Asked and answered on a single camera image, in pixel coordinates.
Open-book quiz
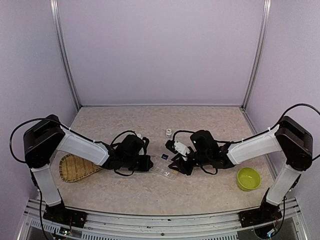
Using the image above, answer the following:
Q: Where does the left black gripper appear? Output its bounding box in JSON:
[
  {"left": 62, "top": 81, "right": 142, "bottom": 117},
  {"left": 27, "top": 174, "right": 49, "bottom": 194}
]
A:
[{"left": 122, "top": 154, "right": 154, "bottom": 172}]

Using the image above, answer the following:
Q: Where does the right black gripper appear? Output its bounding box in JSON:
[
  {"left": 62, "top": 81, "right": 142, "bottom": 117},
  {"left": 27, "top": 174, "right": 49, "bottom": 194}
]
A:
[{"left": 168, "top": 149, "right": 211, "bottom": 176}]

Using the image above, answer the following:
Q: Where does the clear plastic pill organizer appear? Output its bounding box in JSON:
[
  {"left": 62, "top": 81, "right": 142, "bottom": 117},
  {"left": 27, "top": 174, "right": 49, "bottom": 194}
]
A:
[{"left": 151, "top": 153, "right": 179, "bottom": 181}]

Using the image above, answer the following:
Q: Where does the white pill bottle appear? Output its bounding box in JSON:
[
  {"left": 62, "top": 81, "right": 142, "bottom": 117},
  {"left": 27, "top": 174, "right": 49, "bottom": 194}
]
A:
[{"left": 165, "top": 128, "right": 173, "bottom": 138}]

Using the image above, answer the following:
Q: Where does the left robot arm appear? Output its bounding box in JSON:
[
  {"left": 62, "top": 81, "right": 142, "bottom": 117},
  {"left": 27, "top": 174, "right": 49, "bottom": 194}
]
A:
[{"left": 23, "top": 114, "right": 154, "bottom": 223}]

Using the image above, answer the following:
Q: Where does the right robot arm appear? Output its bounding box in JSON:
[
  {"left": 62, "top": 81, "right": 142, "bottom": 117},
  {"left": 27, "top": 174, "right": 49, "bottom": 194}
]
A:
[{"left": 165, "top": 116, "right": 314, "bottom": 222}]

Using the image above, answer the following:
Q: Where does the woven bamboo tray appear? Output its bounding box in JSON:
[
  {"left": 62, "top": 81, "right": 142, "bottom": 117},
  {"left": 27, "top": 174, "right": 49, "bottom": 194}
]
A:
[{"left": 59, "top": 154, "right": 102, "bottom": 183}]

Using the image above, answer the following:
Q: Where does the green plastic bowl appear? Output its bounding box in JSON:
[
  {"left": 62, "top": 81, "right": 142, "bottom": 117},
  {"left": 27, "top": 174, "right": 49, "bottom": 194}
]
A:
[{"left": 237, "top": 167, "right": 261, "bottom": 192}]

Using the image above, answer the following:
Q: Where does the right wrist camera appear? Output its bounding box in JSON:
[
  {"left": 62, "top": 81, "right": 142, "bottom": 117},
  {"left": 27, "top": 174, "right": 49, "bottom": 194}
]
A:
[{"left": 165, "top": 140, "right": 191, "bottom": 161}]

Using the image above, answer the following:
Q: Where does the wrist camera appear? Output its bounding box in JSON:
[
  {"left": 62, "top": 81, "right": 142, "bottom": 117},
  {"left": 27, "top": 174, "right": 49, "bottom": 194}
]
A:
[
  {"left": 165, "top": 140, "right": 191, "bottom": 161},
  {"left": 141, "top": 136, "right": 150, "bottom": 152}
]

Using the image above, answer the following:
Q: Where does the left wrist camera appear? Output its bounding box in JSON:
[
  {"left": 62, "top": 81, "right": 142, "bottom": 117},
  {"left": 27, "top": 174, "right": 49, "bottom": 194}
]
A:
[{"left": 141, "top": 136, "right": 150, "bottom": 152}]

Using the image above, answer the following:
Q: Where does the front aluminium rail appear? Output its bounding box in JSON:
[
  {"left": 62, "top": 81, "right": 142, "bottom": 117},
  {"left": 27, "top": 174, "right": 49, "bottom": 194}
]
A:
[{"left": 17, "top": 197, "right": 308, "bottom": 240}]

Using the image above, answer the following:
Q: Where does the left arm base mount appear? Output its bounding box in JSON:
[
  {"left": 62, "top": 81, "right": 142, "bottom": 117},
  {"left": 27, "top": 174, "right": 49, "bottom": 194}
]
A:
[{"left": 43, "top": 205, "right": 87, "bottom": 228}]

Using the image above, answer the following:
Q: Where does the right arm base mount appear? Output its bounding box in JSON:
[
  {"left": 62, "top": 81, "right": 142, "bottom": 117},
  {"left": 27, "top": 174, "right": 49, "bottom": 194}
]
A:
[{"left": 238, "top": 208, "right": 283, "bottom": 228}]

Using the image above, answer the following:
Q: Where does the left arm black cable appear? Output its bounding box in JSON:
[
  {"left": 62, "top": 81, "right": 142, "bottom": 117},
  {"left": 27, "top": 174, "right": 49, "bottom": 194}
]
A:
[{"left": 8, "top": 118, "right": 61, "bottom": 165}]

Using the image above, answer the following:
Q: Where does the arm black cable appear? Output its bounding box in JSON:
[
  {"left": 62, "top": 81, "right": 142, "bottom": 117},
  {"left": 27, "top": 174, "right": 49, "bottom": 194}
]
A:
[
  {"left": 8, "top": 118, "right": 61, "bottom": 165},
  {"left": 277, "top": 103, "right": 320, "bottom": 162}
]

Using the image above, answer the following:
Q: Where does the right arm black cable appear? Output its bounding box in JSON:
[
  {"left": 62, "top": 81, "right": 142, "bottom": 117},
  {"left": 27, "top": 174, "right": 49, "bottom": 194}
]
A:
[{"left": 277, "top": 103, "right": 320, "bottom": 162}]

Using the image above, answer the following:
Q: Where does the right aluminium frame post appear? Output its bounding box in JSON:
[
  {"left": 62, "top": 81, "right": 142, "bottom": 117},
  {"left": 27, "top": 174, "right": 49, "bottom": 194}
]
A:
[{"left": 241, "top": 0, "right": 272, "bottom": 111}]

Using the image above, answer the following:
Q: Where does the aluminium frame post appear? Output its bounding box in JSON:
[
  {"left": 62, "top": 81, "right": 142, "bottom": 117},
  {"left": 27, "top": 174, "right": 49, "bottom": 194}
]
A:
[
  {"left": 241, "top": 0, "right": 272, "bottom": 111},
  {"left": 49, "top": 0, "right": 82, "bottom": 112}
]

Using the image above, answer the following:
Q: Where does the left aluminium frame post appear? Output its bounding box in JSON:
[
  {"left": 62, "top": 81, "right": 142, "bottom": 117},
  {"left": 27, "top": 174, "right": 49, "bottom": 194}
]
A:
[{"left": 49, "top": 0, "right": 82, "bottom": 112}]

